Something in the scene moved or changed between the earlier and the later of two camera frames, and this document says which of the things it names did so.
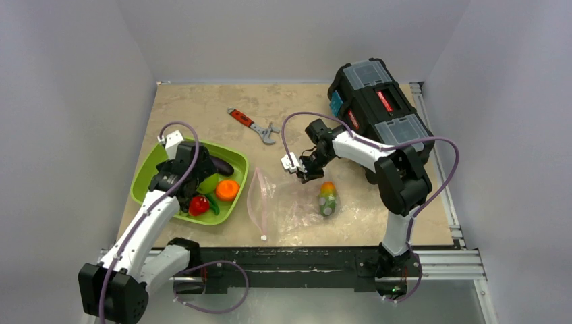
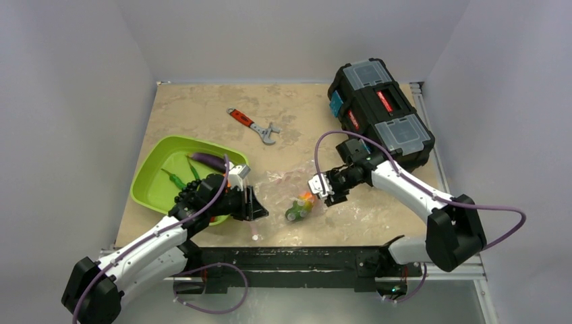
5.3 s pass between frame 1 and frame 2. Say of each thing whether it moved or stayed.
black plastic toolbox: stayed
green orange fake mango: moved
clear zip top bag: moved
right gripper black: moved
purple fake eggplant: stayed
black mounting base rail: stayed
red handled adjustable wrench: stayed
